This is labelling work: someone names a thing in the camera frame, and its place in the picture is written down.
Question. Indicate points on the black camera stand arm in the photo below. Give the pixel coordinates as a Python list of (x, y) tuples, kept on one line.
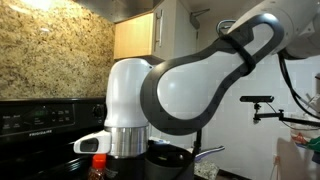
[(280, 116)]

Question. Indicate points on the black camera on stand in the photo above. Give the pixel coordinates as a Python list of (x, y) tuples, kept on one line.
[(256, 99)]

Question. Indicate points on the red capped spice bottle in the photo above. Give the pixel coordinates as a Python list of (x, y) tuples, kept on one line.
[(96, 170)]

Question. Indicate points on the black electric stove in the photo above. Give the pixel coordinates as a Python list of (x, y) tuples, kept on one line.
[(37, 136)]

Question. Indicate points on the dark grey cooking pot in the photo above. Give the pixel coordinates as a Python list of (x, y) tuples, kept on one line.
[(169, 162)]

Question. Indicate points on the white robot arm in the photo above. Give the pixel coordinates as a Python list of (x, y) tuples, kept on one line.
[(180, 96)]

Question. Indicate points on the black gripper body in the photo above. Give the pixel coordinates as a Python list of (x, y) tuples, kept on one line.
[(127, 168)]

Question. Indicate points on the wooden upper cabinet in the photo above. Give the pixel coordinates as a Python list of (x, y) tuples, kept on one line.
[(163, 33)]

